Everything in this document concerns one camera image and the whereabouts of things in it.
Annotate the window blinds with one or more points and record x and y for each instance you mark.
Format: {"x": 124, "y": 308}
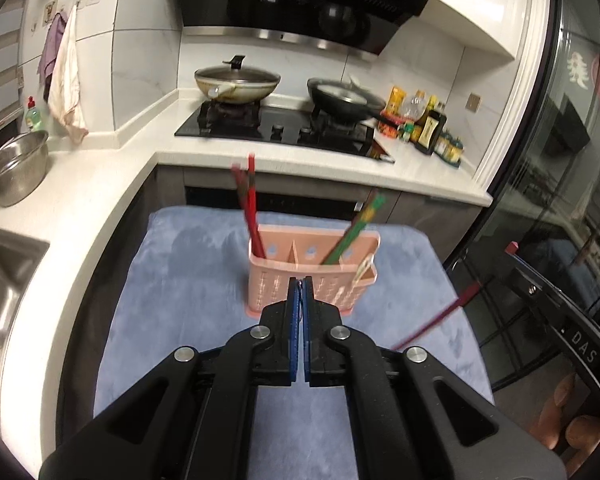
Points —
{"x": 0, "y": 55}

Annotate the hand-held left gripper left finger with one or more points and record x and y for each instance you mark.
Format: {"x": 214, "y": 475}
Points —
{"x": 294, "y": 335}

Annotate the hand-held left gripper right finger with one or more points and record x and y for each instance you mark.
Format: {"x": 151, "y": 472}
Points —
{"x": 307, "y": 335}

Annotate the yellow seasoning packet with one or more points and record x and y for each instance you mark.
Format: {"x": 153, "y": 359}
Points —
{"x": 397, "y": 101}

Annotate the black gas stove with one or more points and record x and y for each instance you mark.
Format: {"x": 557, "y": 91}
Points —
{"x": 280, "y": 132}

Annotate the person's right hand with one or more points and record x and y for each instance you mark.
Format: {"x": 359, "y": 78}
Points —
{"x": 582, "y": 435}

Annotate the black range hood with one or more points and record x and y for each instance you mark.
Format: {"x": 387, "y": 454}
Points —
{"x": 305, "y": 5}

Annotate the wall outlet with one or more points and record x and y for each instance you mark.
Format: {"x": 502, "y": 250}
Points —
{"x": 474, "y": 102}

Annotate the purple hanging cloth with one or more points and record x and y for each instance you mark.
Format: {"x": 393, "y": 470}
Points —
{"x": 50, "y": 55}

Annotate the white hanging towel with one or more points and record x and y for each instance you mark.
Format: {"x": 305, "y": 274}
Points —
{"x": 65, "y": 90}

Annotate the red label jar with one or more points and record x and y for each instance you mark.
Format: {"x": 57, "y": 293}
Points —
{"x": 387, "y": 127}

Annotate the stainless steel sink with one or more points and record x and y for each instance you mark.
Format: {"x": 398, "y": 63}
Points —
{"x": 5, "y": 280}

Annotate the small spice jars rack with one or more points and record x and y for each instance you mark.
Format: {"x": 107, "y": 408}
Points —
{"x": 450, "y": 149}

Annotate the grey lower cabinet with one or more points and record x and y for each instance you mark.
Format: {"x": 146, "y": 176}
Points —
{"x": 305, "y": 192}

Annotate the blue fleece mat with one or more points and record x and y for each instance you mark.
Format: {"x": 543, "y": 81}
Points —
{"x": 180, "y": 310}

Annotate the green dish soap bottle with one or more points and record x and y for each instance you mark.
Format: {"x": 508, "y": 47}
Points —
{"x": 34, "y": 119}

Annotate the pink perforated plastic basket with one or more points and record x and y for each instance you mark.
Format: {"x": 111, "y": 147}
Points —
{"x": 275, "y": 280}

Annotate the gold flower spoon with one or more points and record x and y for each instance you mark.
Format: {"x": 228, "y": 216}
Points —
{"x": 365, "y": 265}

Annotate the black frying pan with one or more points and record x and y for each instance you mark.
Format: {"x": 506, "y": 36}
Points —
{"x": 345, "y": 102}

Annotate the clear plastic bottle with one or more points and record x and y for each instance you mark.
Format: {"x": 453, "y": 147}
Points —
{"x": 415, "y": 109}

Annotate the small green cap bottle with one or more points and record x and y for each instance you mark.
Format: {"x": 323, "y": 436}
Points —
{"x": 405, "y": 133}

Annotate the green chopstick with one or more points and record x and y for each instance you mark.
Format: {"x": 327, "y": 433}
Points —
{"x": 360, "y": 227}
{"x": 347, "y": 240}

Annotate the stainless steel bowl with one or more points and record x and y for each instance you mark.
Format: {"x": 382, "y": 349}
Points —
{"x": 12, "y": 170}

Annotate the dark soy sauce bottle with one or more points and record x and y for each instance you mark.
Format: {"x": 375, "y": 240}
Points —
{"x": 430, "y": 132}

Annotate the red chopstick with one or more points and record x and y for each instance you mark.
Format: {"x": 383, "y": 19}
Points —
{"x": 254, "y": 230}
{"x": 252, "y": 180}

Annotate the beige wok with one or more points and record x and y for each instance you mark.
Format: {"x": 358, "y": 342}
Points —
{"x": 237, "y": 91}

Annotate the glass wok lid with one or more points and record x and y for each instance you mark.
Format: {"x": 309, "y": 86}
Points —
{"x": 237, "y": 74}

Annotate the white upper cabinet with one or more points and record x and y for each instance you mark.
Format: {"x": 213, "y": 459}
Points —
{"x": 485, "y": 5}

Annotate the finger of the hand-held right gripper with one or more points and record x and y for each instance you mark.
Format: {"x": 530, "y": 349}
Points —
{"x": 532, "y": 282}

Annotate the glass sliding door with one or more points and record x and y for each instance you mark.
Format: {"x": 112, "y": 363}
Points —
{"x": 565, "y": 125}

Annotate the white kitchen counter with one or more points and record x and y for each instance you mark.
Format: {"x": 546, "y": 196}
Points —
{"x": 105, "y": 175}

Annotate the maroon chopstick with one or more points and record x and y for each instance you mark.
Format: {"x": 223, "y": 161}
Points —
{"x": 440, "y": 317}
{"x": 365, "y": 207}
{"x": 239, "y": 180}

